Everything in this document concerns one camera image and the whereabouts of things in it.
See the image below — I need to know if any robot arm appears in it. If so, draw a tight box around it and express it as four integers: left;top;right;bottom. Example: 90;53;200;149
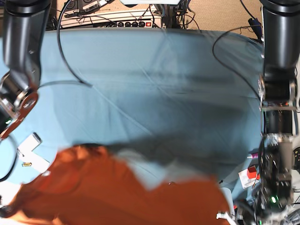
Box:
0;0;52;139
254;0;300;225

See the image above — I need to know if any small red cube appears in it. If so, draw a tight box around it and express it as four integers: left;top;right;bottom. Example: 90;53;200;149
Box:
247;166;257;179

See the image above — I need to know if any purple glue tube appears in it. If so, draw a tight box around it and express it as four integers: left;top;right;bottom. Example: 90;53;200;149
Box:
247;153;258;159

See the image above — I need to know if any small gold battery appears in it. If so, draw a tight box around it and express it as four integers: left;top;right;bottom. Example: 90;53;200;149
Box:
22;163;32;167

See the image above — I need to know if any white paper card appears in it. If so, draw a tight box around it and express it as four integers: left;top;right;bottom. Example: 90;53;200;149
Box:
19;151;50;173

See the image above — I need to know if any orange t-shirt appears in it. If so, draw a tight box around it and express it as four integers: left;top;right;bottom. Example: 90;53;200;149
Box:
0;145;229;225

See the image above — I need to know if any white power strip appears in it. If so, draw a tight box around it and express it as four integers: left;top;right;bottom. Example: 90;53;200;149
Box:
60;9;162;29

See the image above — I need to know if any white paper leaflet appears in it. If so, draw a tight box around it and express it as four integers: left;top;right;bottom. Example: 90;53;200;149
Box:
238;169;256;189

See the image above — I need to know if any black round dotted object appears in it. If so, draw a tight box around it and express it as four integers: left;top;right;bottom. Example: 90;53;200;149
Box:
293;147;300;166

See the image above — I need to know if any blue table cloth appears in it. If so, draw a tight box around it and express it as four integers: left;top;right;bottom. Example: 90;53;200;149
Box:
0;29;263;199

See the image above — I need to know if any white phone box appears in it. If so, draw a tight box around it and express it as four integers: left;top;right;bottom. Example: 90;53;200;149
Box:
17;132;42;156

